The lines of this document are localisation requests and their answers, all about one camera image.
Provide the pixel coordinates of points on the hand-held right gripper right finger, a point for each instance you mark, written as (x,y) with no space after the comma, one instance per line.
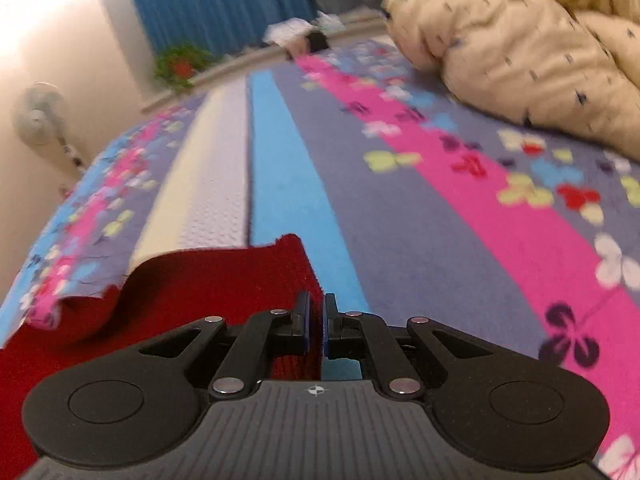
(325,332)

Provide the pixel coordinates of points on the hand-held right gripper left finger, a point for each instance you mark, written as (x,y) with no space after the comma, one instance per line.
(306,332)

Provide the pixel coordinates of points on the red knitted garment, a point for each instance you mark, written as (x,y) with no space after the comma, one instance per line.
(200,285)

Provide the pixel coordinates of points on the striped floral bed sheet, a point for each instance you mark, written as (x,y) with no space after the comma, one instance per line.
(410,240)

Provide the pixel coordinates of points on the green potted plant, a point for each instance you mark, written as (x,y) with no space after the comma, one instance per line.
(181,66)

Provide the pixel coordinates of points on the white crumpled cloth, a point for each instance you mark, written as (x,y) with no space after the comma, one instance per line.
(287,31)

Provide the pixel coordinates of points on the blue curtain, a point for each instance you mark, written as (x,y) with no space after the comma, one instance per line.
(215,5)

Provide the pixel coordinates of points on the white standing fan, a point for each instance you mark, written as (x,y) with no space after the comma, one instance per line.
(40,115)

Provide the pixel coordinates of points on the cream patterned quilt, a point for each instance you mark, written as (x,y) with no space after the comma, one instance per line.
(525,40)

